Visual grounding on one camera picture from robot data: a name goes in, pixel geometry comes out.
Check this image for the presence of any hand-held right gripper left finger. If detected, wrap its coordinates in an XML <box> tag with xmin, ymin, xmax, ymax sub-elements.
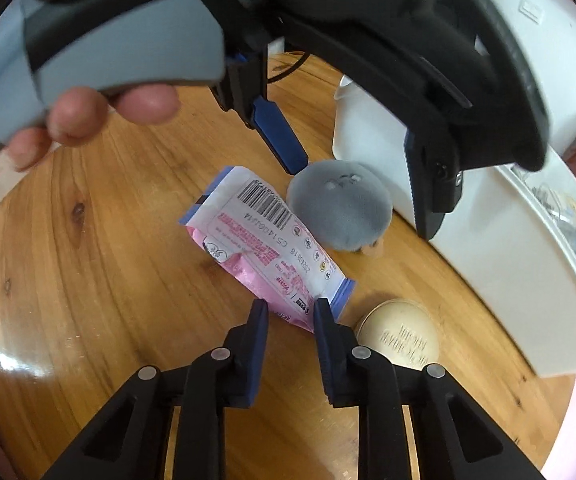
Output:
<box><xmin>40</xmin><ymin>299</ymin><xmax>270</xmax><ymax>480</ymax></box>

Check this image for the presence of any white wall switch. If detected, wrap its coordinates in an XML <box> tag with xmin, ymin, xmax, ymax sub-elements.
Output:
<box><xmin>518</xmin><ymin>0</ymin><xmax>544</xmax><ymax>23</ymax></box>

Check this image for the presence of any round beige compact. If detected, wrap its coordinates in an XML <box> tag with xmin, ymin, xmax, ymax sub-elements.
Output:
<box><xmin>353</xmin><ymin>299</ymin><xmax>441</xmax><ymax>373</ymax></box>

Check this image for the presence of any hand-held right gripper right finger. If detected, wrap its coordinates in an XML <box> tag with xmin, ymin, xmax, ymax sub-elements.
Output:
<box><xmin>313</xmin><ymin>297</ymin><xmax>546</xmax><ymax>480</ymax></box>

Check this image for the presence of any black cable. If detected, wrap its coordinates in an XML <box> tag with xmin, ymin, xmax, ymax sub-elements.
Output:
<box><xmin>267</xmin><ymin>52</ymin><xmax>315</xmax><ymax>84</ymax></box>

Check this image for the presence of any grey round plush toy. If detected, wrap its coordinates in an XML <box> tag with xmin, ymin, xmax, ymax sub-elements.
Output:
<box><xmin>286</xmin><ymin>159</ymin><xmax>395</xmax><ymax>256</ymax></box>

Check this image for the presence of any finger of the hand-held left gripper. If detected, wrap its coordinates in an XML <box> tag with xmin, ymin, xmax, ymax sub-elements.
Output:
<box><xmin>209</xmin><ymin>54</ymin><xmax>310</xmax><ymax>177</ymax></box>
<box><xmin>403</xmin><ymin>127</ymin><xmax>465</xmax><ymax>241</ymax></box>

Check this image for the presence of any person's left hand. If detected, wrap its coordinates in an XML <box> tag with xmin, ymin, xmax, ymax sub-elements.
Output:
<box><xmin>7</xmin><ymin>0</ymin><xmax>181</xmax><ymax>172</ymax></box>

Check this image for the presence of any pink tissue packet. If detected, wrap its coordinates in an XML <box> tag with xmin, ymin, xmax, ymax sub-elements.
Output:
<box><xmin>178</xmin><ymin>165</ymin><xmax>356</xmax><ymax>333</ymax></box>

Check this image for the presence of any clear plastic wrapper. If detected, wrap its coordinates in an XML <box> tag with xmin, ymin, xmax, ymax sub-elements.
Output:
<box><xmin>530</xmin><ymin>180</ymin><xmax>576</xmax><ymax>266</ymax></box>

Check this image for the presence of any white plastic storage bin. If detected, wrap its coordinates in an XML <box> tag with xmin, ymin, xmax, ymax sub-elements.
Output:
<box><xmin>332</xmin><ymin>75</ymin><xmax>576</xmax><ymax>378</ymax></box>

